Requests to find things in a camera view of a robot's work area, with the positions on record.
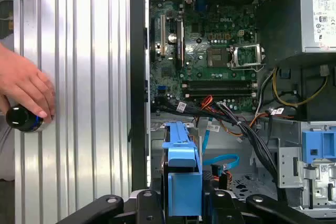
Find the person's hand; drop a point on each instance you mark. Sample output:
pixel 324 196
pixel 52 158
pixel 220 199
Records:
pixel 23 82

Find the dark square chipset chip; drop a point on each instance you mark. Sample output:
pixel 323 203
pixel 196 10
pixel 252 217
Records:
pixel 217 57

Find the silver coin battery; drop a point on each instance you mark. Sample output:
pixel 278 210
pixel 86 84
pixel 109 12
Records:
pixel 172 37

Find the black RAM slots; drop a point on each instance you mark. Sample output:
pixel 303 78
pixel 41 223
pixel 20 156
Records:
pixel 218 89

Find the silver metal drive cage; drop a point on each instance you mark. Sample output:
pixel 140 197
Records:
pixel 287 166

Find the hard disk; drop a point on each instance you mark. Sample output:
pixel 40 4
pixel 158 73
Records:
pixel 183 182

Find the green Dell motherboard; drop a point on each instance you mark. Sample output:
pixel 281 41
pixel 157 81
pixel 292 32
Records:
pixel 199 74

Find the beige expansion slot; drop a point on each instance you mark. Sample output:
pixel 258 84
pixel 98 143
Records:
pixel 162 35

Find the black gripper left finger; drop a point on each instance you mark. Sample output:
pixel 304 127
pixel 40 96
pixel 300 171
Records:
pixel 113 204

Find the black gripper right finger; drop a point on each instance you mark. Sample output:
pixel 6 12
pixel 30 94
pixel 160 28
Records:
pixel 262 205

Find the black open PC case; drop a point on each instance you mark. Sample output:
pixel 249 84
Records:
pixel 137 51

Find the grey power supply unit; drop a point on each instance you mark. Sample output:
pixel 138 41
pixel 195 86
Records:
pixel 307 11

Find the CPU socket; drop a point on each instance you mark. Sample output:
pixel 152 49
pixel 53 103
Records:
pixel 248 56

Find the blue drive cage latch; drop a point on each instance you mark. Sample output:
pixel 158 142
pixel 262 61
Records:
pixel 315 142

